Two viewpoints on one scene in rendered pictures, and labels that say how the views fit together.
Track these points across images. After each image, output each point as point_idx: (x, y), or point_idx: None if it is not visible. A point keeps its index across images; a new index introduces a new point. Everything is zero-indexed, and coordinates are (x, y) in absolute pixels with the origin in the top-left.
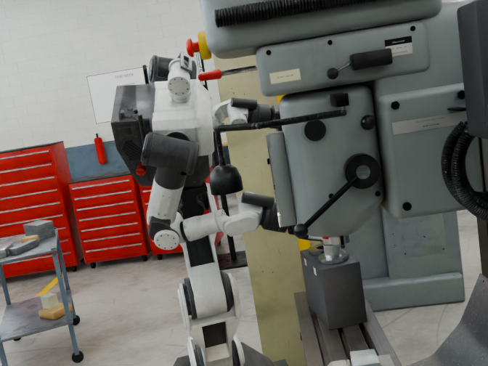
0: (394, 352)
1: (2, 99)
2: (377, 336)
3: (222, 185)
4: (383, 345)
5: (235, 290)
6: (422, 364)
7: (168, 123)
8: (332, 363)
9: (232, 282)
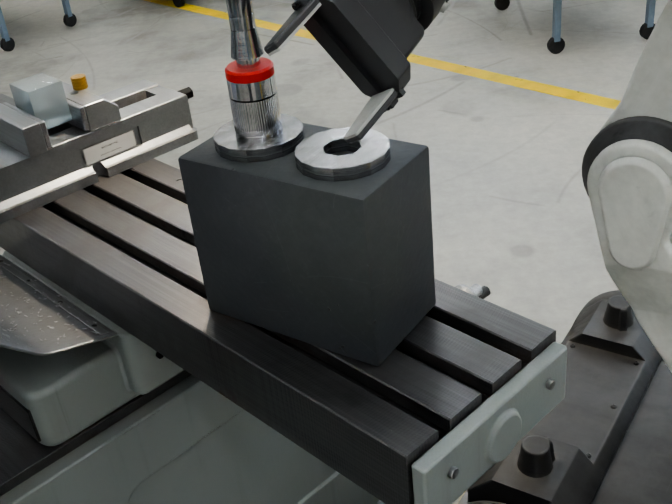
0: (91, 264)
1: None
2: (153, 283)
3: None
4: (125, 269)
5: (588, 173)
6: (60, 336)
7: None
8: (98, 97)
9: (601, 151)
